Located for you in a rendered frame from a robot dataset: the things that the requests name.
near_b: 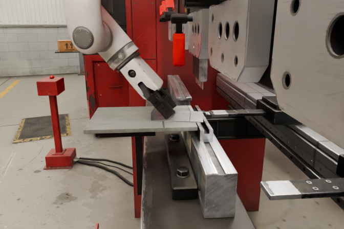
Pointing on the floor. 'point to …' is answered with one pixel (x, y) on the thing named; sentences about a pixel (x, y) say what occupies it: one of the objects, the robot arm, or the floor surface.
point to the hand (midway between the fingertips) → (167, 107)
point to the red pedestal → (42, 89)
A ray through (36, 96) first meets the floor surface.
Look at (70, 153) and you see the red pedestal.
